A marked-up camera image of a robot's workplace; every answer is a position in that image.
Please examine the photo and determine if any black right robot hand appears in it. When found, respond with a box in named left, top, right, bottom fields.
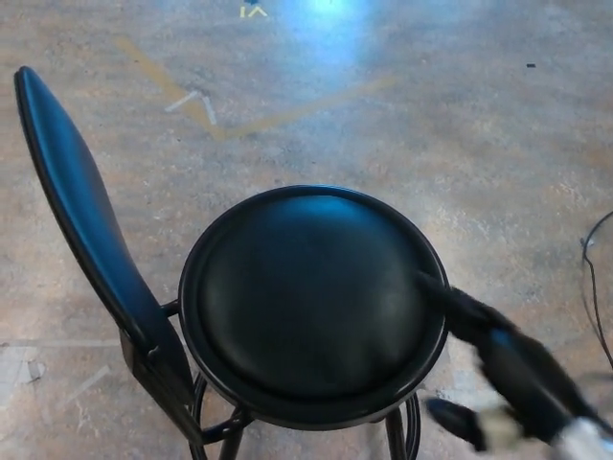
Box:
left=415, top=269, right=597, bottom=454

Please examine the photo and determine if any black swivel bar chair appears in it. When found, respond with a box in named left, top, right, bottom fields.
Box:
left=12, top=65, right=452, bottom=460

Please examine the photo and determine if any faded orange floor tape line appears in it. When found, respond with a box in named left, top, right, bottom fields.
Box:
left=214, top=75, right=397, bottom=141
left=113, top=37, right=227, bottom=141

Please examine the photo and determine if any grey tape strip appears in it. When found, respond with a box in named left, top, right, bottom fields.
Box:
left=164, top=91, right=199, bottom=114
left=200, top=95, right=218, bottom=127

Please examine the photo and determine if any clear diagonal tape strip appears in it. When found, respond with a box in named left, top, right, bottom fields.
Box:
left=65, top=364, right=112, bottom=393

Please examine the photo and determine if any long thin clear tape strip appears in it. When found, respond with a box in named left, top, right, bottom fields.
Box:
left=0, top=338, right=122, bottom=348

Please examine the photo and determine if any clear tape patch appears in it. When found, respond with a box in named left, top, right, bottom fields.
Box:
left=0, top=346, right=47, bottom=390

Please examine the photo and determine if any thin black cable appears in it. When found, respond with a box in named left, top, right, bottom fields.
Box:
left=579, top=209, right=613, bottom=371

